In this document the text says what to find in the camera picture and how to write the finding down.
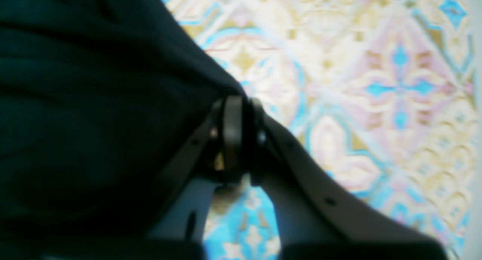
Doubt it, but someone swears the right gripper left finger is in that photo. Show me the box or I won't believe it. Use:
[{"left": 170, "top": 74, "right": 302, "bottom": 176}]
[{"left": 146, "top": 96, "right": 244, "bottom": 260}]

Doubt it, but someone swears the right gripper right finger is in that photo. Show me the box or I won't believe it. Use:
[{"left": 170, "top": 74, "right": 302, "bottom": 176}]
[{"left": 247, "top": 98, "right": 447, "bottom": 260}]

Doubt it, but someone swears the black t-shirt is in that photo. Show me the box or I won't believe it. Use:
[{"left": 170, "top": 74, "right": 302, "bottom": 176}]
[{"left": 0, "top": 0, "right": 246, "bottom": 260}]

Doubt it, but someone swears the patterned tablecloth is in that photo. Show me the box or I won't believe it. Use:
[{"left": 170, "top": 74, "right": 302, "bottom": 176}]
[{"left": 162, "top": 0, "right": 479, "bottom": 260}]

